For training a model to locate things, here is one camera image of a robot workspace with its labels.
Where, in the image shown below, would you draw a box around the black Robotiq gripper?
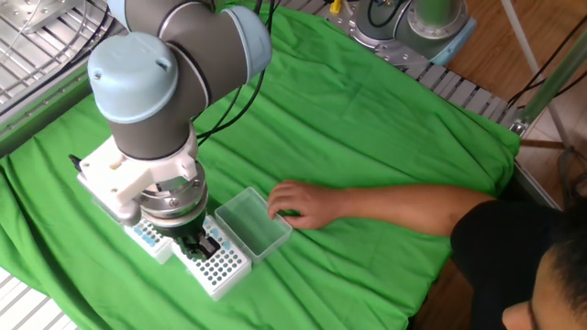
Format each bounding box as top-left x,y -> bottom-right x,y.
153,208 -> 221,262

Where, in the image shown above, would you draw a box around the white pipette tip box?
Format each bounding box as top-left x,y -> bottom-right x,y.
91,196 -> 178,266
172,186 -> 294,303

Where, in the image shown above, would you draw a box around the person's right hand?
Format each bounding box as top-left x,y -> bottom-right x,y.
267,179 -> 349,230

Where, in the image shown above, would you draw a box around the green table cloth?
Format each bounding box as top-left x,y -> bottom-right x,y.
0,0 -> 522,330

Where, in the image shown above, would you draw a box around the silver metal mounting plate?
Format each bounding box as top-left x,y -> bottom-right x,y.
0,0 -> 82,34

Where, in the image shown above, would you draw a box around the black eyeglasses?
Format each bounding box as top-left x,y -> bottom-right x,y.
526,300 -> 542,330

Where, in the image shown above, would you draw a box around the person's head black hair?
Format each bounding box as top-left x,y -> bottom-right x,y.
502,208 -> 587,330

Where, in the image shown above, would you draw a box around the white metal pole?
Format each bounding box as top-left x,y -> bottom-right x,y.
499,0 -> 574,149

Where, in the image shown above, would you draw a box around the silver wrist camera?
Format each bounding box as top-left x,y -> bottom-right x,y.
77,176 -> 143,228

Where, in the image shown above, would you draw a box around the white printed camera mount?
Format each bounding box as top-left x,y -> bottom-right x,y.
76,132 -> 199,207

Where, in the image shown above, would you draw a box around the black cable with ferrite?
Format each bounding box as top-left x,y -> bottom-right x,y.
196,0 -> 276,148

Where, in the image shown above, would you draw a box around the silver corner bracket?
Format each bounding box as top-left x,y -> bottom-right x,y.
509,117 -> 529,138

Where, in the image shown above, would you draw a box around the thin black hanging cable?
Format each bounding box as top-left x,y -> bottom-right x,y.
506,13 -> 587,110

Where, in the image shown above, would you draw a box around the grey cable bundle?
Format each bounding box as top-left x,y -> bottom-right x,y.
557,146 -> 587,210

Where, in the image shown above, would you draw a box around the green covered frame post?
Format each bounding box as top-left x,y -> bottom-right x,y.
520,27 -> 587,125

